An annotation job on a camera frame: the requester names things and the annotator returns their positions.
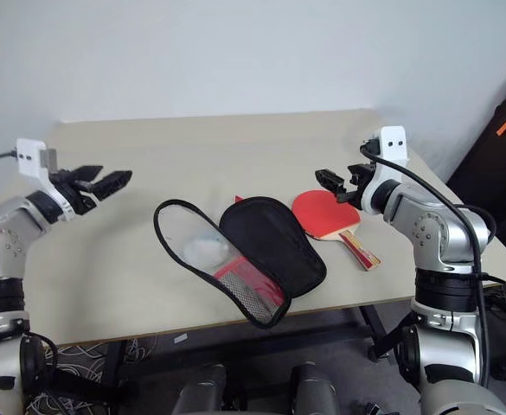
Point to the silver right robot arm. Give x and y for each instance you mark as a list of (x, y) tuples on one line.
[(447, 233)]

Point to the red table tennis paddle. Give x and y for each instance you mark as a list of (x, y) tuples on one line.
[(322, 212)]

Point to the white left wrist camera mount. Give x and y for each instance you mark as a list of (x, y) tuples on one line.
[(30, 157)]

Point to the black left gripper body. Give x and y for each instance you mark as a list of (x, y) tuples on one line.
[(73, 190)]

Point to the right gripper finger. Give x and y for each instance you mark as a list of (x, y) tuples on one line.
[(360, 173), (332, 181)]

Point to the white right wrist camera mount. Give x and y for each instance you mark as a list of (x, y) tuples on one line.
[(393, 142)]

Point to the white table edge label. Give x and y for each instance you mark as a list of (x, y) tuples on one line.
[(180, 339)]

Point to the black bag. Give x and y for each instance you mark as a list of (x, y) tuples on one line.
[(490, 181)]

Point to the black table frame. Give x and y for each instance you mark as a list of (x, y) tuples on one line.
[(375, 333)]

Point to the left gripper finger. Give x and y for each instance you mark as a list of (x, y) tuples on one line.
[(112, 183), (89, 174)]

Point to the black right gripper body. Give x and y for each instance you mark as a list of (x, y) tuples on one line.
[(354, 194)]

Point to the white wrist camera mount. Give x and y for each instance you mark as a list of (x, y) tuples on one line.
[(393, 142), (30, 157)]

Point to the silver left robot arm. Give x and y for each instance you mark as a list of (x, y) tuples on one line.
[(1, 242)]

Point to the dark rounded shape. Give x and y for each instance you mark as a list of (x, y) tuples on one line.
[(200, 389), (315, 389)]

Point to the red mesh bag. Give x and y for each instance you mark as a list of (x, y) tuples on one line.
[(274, 242)]

